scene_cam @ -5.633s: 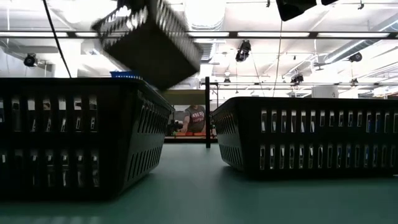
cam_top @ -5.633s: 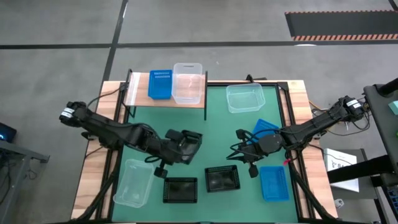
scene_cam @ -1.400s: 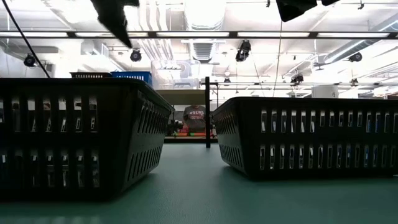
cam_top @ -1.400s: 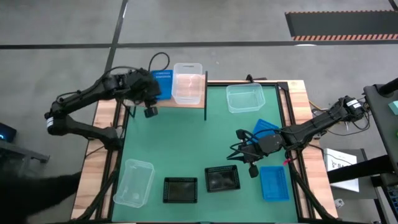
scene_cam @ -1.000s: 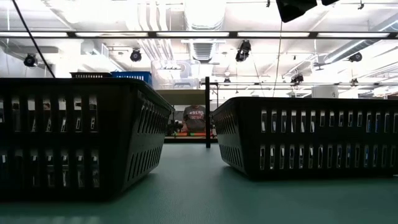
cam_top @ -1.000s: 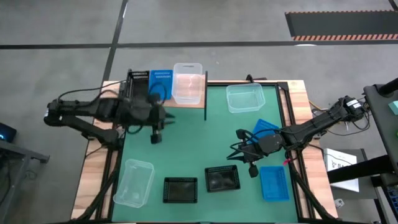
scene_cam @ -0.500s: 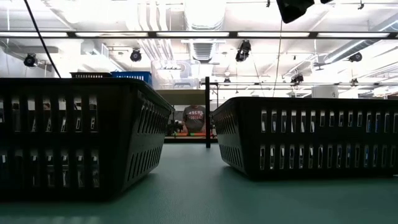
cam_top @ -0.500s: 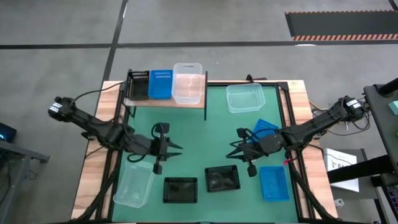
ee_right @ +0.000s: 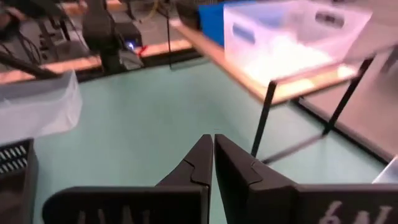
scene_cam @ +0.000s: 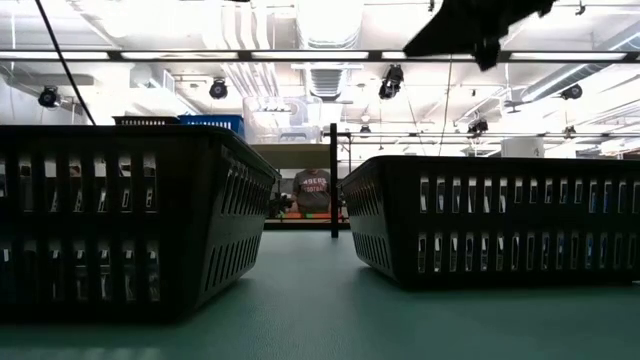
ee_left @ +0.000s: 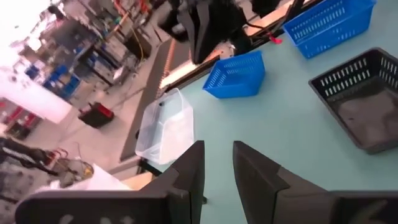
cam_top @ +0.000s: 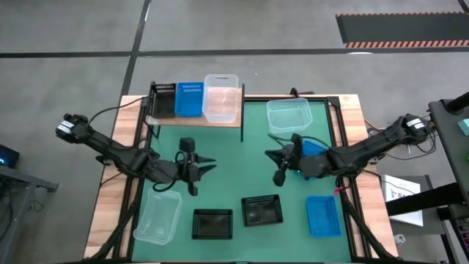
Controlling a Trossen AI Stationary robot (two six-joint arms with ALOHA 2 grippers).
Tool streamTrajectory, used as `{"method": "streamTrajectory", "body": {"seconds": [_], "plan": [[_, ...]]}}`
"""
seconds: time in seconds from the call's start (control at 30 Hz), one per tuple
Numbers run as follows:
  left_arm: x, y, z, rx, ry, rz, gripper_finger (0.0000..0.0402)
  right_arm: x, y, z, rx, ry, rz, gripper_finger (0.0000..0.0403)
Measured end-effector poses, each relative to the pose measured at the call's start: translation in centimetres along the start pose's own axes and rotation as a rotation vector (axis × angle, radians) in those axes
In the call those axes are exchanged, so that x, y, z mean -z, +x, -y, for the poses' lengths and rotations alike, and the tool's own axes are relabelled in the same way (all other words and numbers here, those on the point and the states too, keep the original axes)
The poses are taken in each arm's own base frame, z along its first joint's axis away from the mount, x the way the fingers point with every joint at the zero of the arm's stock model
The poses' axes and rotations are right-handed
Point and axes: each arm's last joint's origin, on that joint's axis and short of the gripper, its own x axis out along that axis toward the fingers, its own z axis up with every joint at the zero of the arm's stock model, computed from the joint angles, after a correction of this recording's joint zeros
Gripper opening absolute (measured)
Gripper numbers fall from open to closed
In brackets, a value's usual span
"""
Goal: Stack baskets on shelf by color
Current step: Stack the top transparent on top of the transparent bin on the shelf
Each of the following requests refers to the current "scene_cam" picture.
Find black slotted plastic basket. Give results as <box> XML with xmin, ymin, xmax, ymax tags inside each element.
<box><xmin>0</xmin><ymin>124</ymin><xmax>282</xmax><ymax>324</ymax></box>
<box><xmin>112</xmin><ymin>115</ymin><xmax>182</xmax><ymax>127</ymax></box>
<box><xmin>338</xmin><ymin>154</ymin><xmax>640</xmax><ymax>292</ymax></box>

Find wooden shelf with black legs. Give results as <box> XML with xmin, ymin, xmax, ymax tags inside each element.
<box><xmin>248</xmin><ymin>122</ymin><xmax>352</xmax><ymax>239</ymax></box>

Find person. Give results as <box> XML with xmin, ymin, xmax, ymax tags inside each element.
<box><xmin>291</xmin><ymin>168</ymin><xmax>333</xmax><ymax>215</ymax></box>

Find orange background strip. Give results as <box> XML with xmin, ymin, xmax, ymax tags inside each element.
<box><xmin>284</xmin><ymin>212</ymin><xmax>346</xmax><ymax>221</ymax></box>

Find black background device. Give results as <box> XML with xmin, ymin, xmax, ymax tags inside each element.
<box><xmin>268</xmin><ymin>192</ymin><xmax>295</xmax><ymax>220</ymax></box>

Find clear plastic bin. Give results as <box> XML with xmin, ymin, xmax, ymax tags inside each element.
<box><xmin>242</xmin><ymin>95</ymin><xmax>324</xmax><ymax>146</ymax></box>

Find green table mat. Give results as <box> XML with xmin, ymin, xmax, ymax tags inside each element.
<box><xmin>0</xmin><ymin>228</ymin><xmax>640</xmax><ymax>360</ymax></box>

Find white ceiling air duct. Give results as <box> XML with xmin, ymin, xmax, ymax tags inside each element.
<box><xmin>294</xmin><ymin>0</ymin><xmax>366</xmax><ymax>101</ymax></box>

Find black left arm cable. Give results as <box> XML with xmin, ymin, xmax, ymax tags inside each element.
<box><xmin>33</xmin><ymin>0</ymin><xmax>97</xmax><ymax>126</ymax></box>

